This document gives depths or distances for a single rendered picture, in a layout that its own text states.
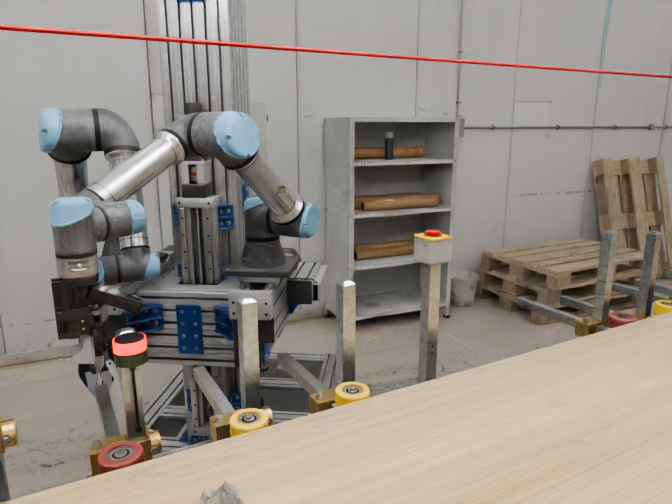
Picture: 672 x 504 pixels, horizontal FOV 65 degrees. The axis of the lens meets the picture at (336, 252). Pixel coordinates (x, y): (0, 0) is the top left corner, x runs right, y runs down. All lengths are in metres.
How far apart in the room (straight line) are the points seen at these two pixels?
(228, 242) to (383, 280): 2.60
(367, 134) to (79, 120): 2.89
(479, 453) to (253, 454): 0.42
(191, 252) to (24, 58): 2.09
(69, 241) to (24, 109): 2.65
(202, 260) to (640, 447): 1.43
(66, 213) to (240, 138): 0.48
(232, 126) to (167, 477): 0.80
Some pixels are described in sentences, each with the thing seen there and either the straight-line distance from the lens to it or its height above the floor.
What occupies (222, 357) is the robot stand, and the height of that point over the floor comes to 0.71.
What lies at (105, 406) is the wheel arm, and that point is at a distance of 1.39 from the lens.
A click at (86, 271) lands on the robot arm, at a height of 1.22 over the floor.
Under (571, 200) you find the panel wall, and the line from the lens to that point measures 5.65.
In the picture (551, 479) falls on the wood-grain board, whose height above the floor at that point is 0.90.
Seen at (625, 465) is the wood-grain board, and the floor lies 0.90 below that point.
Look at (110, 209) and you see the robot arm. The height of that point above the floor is 1.33.
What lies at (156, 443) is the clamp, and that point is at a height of 0.86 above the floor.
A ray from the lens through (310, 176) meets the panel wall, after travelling 4.02.
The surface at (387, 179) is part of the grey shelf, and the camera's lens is 4.30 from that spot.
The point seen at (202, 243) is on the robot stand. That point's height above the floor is 1.08.
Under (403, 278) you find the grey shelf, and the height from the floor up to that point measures 0.23.
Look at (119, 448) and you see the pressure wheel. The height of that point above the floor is 0.90.
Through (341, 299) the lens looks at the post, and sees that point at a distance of 1.27.
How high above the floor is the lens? 1.50
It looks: 13 degrees down
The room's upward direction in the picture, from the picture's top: straight up
